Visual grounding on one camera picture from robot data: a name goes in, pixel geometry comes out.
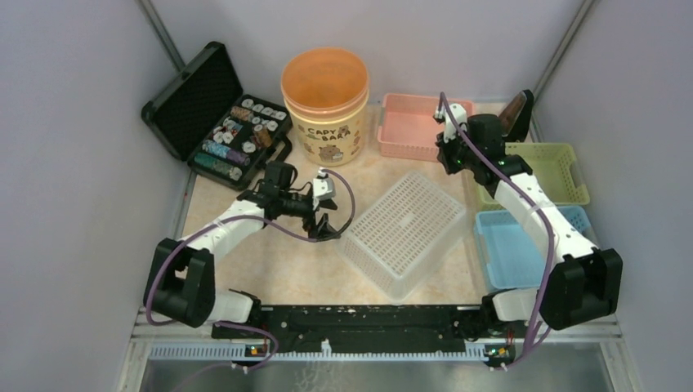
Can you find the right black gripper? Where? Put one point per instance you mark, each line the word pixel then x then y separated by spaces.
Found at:
pixel 443 155

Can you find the white perforated plastic basket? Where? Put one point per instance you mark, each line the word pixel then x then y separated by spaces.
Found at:
pixel 405 236

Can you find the black case with parts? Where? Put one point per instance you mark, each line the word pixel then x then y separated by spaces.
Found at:
pixel 205 119

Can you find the blue plastic basket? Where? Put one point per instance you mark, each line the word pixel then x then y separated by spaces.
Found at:
pixel 508 256

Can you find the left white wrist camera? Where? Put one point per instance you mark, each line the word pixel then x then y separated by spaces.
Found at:
pixel 323 191

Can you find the orange capybara bucket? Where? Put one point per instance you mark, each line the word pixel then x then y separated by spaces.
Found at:
pixel 325 91

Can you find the green plastic basket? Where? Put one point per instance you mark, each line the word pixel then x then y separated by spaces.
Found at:
pixel 554 165

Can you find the black and brown stand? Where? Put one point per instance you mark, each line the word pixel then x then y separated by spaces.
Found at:
pixel 516 117

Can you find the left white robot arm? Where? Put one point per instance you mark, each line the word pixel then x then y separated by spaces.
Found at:
pixel 181 286

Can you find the pink plastic basket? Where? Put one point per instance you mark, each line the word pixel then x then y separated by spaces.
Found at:
pixel 407 129

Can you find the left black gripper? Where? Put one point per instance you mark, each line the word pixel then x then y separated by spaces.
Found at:
pixel 324 230

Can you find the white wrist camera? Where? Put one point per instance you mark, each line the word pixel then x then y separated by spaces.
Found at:
pixel 323 191
pixel 453 116

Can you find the white slotted cable duct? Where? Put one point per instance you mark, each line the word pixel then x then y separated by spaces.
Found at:
pixel 237 352

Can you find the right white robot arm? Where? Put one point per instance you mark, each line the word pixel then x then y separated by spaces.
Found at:
pixel 581 282

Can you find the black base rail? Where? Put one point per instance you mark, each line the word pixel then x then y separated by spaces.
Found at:
pixel 381 329

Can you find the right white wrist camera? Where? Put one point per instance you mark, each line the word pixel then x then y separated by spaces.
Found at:
pixel 453 116

